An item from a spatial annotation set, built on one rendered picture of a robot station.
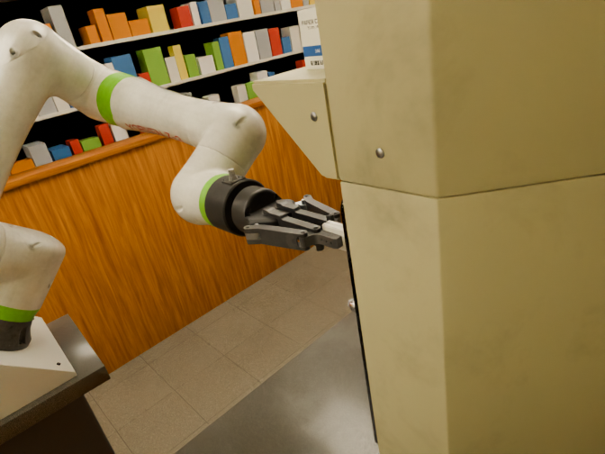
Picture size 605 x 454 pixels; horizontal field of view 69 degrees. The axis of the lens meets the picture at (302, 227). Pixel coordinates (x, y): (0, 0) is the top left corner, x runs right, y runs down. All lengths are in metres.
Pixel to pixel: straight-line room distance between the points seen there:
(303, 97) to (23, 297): 0.83
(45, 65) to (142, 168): 1.48
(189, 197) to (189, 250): 1.93
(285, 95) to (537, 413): 0.43
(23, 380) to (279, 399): 0.54
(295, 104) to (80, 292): 2.14
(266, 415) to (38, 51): 0.80
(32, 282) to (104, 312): 1.49
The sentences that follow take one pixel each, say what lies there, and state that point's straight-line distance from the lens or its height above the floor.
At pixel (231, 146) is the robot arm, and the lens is 0.78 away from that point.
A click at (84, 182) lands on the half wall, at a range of 2.37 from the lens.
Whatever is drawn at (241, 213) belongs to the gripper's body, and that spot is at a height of 1.32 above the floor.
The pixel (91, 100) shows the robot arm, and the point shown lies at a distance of 1.09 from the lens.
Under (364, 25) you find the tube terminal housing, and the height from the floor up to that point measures 1.55.
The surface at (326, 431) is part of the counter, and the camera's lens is 0.81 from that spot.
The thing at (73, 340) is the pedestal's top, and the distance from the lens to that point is 1.28.
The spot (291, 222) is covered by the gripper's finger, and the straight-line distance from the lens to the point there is 0.59.
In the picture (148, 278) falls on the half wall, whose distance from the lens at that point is 2.61.
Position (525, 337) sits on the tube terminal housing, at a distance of 0.49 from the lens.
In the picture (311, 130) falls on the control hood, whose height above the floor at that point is 1.46.
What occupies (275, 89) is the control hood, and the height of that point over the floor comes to 1.50.
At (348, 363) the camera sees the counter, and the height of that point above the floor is 0.94.
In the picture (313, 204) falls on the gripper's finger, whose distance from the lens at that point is 0.63.
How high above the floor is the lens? 1.57
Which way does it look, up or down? 25 degrees down
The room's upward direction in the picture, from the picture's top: 11 degrees counter-clockwise
